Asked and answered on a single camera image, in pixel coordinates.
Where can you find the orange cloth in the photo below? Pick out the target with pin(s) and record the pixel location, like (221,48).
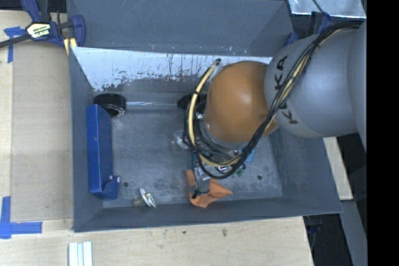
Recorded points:
(218,191)

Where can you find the clear plastic pacifier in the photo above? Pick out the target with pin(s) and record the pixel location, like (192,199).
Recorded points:
(146,198)

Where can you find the grey metal bin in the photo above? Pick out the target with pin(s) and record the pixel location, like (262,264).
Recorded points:
(146,146)

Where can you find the blue flat block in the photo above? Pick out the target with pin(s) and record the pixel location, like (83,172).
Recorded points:
(99,146)

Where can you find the black round roll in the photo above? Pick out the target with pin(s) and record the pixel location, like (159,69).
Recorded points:
(109,100)

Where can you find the pale wood board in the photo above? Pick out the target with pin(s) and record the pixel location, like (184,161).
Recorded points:
(40,134)

